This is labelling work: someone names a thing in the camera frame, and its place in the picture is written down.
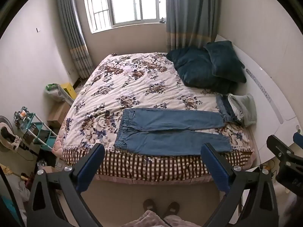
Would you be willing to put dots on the blue-grey striped curtain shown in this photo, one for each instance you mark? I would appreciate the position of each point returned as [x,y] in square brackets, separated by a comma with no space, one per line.
[189,14]
[73,35]

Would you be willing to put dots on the floral blanket with plaid border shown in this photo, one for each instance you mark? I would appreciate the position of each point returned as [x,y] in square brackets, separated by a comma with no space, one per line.
[123,85]

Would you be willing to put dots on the yellow box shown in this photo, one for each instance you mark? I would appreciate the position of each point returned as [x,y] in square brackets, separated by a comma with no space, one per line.
[69,90]

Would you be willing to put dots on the white headboard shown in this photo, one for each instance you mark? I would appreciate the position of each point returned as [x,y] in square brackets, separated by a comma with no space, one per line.
[265,94]

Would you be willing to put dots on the person's pink pajama legs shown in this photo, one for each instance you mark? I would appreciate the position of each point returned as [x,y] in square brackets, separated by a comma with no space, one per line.
[151,220]

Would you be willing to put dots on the dark green pillow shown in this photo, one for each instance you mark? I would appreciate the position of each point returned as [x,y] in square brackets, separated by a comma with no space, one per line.
[226,59]
[196,68]

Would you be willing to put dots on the dark slipper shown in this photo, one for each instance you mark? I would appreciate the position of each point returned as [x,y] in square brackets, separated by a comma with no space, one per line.
[171,209]
[149,205]

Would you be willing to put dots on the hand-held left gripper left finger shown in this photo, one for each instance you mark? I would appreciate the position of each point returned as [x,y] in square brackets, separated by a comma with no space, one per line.
[91,164]

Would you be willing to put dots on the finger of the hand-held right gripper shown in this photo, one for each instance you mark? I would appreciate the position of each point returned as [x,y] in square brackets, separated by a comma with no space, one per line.
[281,150]
[298,138]

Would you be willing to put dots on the clear bag with green contents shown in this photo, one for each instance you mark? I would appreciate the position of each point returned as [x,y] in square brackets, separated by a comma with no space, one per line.
[55,92]

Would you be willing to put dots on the window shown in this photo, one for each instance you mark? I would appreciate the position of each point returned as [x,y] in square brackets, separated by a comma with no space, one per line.
[127,2]

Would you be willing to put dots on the teal shelf rack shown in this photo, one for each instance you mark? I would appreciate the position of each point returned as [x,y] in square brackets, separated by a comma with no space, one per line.
[39,132]

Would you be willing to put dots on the white plastic bag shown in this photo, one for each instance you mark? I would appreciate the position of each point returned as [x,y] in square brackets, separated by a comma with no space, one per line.
[23,192]

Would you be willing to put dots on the folded white cloth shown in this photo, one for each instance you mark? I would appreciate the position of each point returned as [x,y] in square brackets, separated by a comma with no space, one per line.
[235,105]

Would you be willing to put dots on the cardboard box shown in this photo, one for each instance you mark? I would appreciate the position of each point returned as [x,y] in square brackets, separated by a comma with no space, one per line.
[59,114]

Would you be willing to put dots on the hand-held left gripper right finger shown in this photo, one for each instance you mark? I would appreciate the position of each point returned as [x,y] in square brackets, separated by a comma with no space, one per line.
[214,164]

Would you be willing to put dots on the folded grey-green cloth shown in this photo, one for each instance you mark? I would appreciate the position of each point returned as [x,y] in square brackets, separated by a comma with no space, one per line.
[249,110]

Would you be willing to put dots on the blue denim pants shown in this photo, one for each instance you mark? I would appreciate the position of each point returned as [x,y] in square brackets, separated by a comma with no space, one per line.
[165,132]

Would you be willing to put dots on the folded blue jeans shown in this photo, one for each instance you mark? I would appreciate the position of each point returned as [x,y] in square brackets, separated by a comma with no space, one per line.
[224,108]

